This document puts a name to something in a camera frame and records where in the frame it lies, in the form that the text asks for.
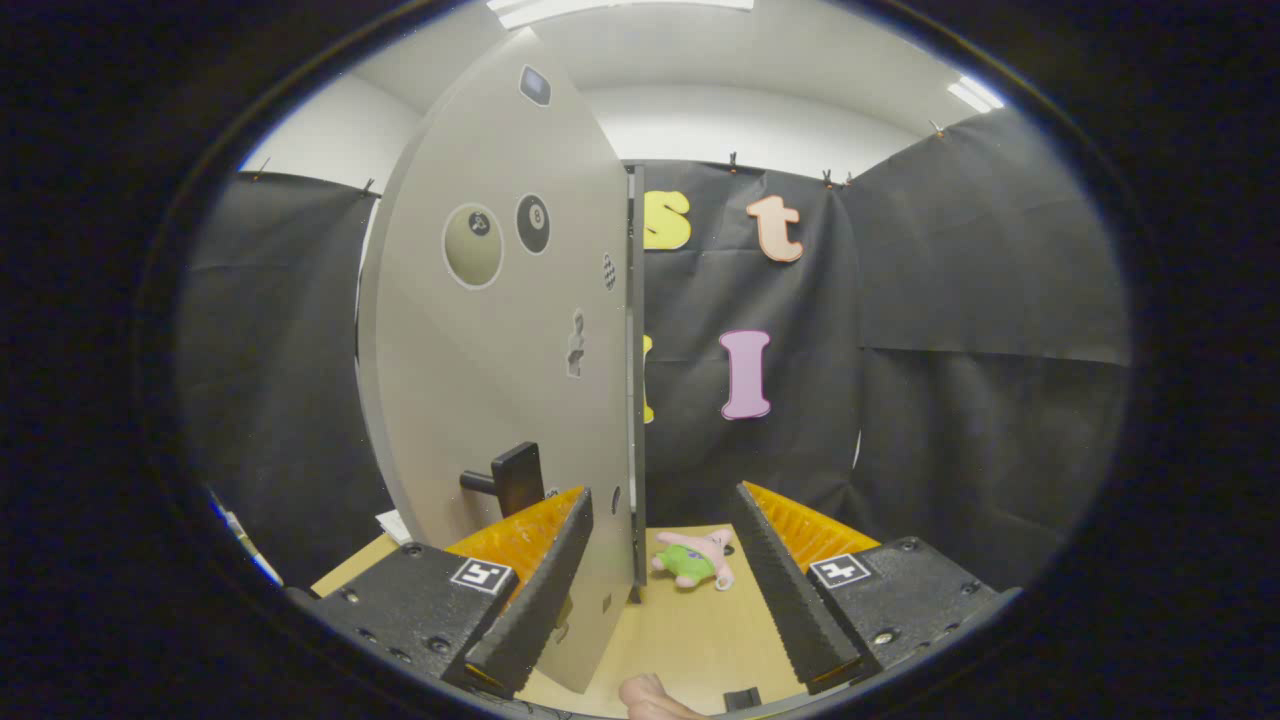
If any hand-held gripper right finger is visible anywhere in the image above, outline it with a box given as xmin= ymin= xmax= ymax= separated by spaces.
xmin=728 ymin=480 xmax=1021 ymax=696

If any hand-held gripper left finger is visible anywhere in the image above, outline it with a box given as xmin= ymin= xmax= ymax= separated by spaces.
xmin=305 ymin=485 xmax=596 ymax=701

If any grey shoe cabinet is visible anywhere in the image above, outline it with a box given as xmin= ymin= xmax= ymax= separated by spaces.
xmin=625 ymin=163 xmax=649 ymax=604

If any light grey shoe cabinet door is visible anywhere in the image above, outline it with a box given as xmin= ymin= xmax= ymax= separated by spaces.
xmin=357 ymin=28 xmax=641 ymax=694

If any pink and green plush toy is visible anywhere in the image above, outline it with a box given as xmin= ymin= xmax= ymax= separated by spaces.
xmin=652 ymin=528 xmax=738 ymax=593

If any black backdrop cloth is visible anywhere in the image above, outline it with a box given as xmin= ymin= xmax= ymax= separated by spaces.
xmin=180 ymin=105 xmax=1133 ymax=591

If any row of black cloth clips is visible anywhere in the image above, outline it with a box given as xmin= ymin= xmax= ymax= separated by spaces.
xmin=255 ymin=120 xmax=946 ymax=193

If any narrow ceiling light panel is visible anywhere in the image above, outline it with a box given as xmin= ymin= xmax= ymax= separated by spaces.
xmin=947 ymin=75 xmax=1006 ymax=114

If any large ceiling light panel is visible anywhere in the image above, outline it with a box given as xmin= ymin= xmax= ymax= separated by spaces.
xmin=487 ymin=0 xmax=756 ymax=29

